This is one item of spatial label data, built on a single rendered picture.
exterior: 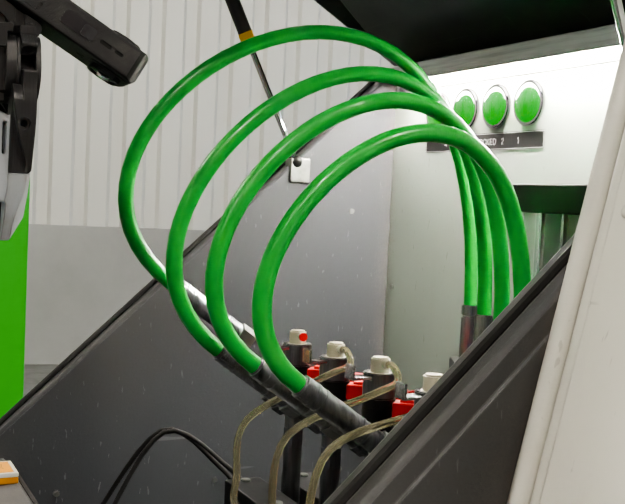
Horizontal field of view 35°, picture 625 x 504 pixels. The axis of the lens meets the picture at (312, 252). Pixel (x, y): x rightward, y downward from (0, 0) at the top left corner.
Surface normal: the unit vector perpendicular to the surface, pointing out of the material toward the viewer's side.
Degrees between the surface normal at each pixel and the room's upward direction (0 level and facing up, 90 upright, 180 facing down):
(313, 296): 90
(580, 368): 76
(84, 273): 90
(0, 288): 90
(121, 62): 90
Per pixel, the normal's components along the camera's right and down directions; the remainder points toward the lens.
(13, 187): 0.39, 0.45
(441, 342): -0.90, -0.02
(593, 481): -0.86, -0.26
